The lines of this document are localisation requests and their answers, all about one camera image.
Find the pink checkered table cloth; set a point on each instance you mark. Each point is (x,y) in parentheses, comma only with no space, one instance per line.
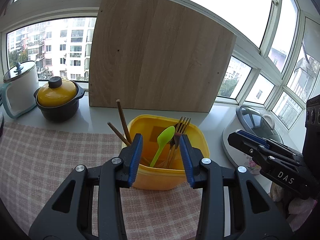
(35,161)

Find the yellow plastic utensil container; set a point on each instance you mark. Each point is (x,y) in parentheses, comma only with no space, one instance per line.
(168,171)

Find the green plastic spoon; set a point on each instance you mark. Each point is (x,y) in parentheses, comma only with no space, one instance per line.
(162,140)

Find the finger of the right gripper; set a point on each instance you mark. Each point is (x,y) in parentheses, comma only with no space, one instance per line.
(243,144)
(252,135)

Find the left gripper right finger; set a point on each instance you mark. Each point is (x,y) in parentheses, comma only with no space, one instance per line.
(191,158)

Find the wooden chopstick red tip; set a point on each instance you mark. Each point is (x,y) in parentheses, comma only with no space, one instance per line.
(123,121)

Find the white teal electric cooker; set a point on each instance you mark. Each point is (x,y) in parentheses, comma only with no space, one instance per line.
(19,85)

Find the black camera box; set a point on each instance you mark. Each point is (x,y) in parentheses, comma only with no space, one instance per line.
(311,142)

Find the large wooden board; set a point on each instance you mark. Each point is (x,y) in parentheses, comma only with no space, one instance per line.
(157,55)

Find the silver metal fork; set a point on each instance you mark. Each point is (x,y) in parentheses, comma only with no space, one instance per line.
(180,128)

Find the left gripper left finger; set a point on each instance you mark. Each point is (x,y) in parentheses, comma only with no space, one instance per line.
(130,156)

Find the right hand knit glove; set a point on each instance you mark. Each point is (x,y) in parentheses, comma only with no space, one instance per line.
(295,210)

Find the yellow lid black pot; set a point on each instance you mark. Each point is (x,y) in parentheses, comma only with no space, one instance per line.
(58,99)

